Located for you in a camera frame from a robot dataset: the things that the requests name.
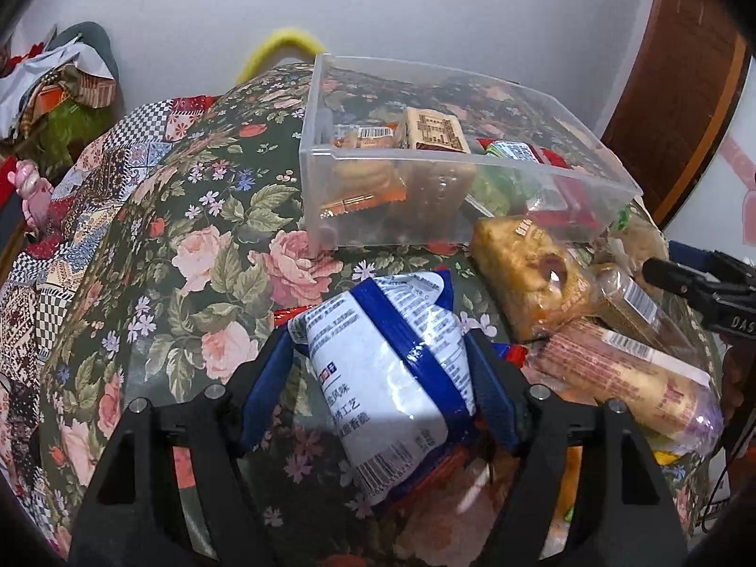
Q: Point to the pink striped roll packet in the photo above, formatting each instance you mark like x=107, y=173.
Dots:
x=626, y=381

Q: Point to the beige snack packet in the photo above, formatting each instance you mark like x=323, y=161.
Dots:
x=641, y=242

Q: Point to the pink plush toy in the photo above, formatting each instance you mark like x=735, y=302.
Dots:
x=36, y=195

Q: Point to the yellow pastry packet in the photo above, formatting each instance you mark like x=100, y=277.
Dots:
x=520, y=274

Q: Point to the red snack packet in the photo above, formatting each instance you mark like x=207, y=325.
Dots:
x=564, y=192

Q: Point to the clear plastic bin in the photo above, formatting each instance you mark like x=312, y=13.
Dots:
x=322, y=130

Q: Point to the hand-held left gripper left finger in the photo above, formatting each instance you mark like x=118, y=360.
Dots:
x=267, y=379

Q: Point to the orange snack packet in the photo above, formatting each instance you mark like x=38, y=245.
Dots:
x=455, y=463

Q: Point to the brown patterned snack packet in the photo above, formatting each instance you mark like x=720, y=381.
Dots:
x=434, y=129

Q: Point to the green snack packet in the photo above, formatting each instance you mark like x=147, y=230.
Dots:
x=497, y=189

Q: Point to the orange cookie packet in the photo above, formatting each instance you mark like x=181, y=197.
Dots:
x=363, y=137

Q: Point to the small red packet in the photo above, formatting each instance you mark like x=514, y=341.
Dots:
x=512, y=355

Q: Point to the floral blanket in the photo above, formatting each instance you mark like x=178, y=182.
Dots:
x=195, y=236

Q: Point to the pile of clothes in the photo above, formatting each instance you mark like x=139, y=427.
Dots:
x=53, y=88

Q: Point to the white and blue snack packet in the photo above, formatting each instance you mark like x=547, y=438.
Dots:
x=378, y=378

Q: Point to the patchwork quilt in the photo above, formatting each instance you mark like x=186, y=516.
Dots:
x=100, y=159

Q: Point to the clear barcode snack packet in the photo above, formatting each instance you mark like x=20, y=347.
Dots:
x=632, y=304

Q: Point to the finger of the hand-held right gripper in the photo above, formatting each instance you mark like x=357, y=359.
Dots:
x=670, y=274
x=691, y=254

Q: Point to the brown wooden door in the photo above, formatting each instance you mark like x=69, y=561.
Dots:
x=679, y=82

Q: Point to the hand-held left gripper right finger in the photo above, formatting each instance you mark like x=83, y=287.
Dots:
x=495, y=391

